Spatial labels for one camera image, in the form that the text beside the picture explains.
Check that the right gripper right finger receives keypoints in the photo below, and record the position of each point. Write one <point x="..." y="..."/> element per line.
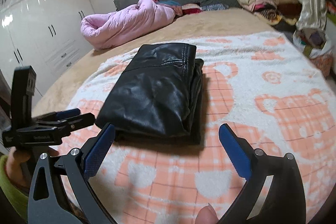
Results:
<point x="285" y="201"/>

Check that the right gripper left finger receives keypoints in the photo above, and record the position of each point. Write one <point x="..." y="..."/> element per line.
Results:
<point x="48" y="202"/>

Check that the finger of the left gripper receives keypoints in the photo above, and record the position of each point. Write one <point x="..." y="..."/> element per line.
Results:
<point x="57" y="116"/>
<point x="69" y="125"/>

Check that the black leather jacket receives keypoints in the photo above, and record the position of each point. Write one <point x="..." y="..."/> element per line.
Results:
<point x="158" y="97"/>

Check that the clothes heap by curtain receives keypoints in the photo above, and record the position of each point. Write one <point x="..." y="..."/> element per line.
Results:
<point x="316" y="46"/>

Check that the pile of folded clothes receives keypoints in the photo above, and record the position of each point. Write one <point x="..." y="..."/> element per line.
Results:
<point x="274" y="12"/>

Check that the left hand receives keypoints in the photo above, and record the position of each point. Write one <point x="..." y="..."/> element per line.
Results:
<point x="13" y="168"/>

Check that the right hand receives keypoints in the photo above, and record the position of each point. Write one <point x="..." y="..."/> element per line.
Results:
<point x="207" y="215"/>

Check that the beige plush bedspread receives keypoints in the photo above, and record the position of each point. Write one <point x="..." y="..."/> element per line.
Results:
<point x="209" y="23"/>

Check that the green sleeve cuff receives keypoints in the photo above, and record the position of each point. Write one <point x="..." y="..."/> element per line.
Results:
<point x="17" y="199"/>

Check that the pink quilted duvet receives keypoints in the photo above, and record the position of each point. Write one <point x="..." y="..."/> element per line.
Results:
<point x="104" y="31"/>

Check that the white wardrobe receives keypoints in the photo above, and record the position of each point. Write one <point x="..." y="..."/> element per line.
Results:
<point x="44" y="34"/>

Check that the white peach patterned blanket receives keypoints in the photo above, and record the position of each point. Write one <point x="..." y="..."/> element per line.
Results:
<point x="269" y="94"/>

